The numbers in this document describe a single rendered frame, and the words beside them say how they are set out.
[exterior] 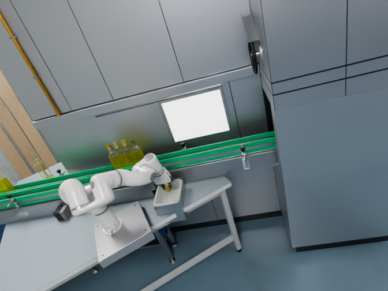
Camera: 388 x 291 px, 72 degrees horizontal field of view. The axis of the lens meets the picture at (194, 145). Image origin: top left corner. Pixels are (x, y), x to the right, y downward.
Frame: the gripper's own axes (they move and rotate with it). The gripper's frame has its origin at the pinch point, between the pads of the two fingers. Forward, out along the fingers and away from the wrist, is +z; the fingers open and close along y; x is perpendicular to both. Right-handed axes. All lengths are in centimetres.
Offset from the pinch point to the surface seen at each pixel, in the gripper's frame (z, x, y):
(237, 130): 6, -41, -49
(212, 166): 12.2, -17.7, -27.5
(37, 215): 16, -7, 110
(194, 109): -18, -45, -25
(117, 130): -16, -44, 34
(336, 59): -49, -17, -101
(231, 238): 73, 7, -27
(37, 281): 5, 45, 78
